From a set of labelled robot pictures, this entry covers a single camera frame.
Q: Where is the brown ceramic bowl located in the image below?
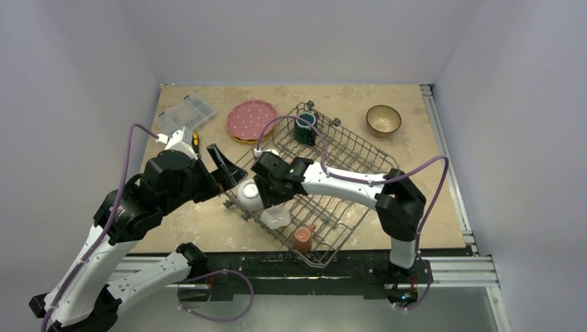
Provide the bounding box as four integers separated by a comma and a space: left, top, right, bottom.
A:
365, 104, 402, 138

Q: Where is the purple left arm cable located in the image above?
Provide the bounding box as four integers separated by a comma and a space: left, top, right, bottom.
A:
40, 122, 159, 332

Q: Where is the yellow black screwdriver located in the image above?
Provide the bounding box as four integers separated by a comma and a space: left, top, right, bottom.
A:
191, 132, 200, 154

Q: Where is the dark green mug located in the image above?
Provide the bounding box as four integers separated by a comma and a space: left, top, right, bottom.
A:
294, 112, 317, 147

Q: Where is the white ceramic bowl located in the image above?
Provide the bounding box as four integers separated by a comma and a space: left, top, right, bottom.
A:
237, 178, 263, 212

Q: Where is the grey wire dish rack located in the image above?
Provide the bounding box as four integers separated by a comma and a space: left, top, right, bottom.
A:
224, 101, 399, 268

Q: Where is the yellow plate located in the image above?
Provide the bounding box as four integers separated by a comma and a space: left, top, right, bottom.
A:
227, 129, 272, 145

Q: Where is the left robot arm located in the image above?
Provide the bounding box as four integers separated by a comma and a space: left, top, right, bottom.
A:
29, 145, 248, 331

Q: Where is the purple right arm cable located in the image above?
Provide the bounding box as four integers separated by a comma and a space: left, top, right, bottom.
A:
253, 114, 451, 313

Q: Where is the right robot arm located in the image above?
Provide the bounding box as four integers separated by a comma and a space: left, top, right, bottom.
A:
251, 151, 426, 282

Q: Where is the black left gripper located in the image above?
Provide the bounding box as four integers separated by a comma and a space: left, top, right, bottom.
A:
162, 143, 248, 214

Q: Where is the pink dotted plate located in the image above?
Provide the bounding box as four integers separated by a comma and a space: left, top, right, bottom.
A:
226, 100, 277, 139

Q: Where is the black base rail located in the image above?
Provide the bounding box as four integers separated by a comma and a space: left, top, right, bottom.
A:
161, 249, 434, 304

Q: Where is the clear plastic screw box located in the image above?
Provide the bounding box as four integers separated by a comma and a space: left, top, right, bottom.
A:
155, 93, 217, 135

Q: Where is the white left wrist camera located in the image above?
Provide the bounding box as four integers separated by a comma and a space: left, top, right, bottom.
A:
156, 127, 197, 159

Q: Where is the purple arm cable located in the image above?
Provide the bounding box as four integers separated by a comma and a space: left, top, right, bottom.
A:
40, 122, 159, 332
253, 114, 451, 313

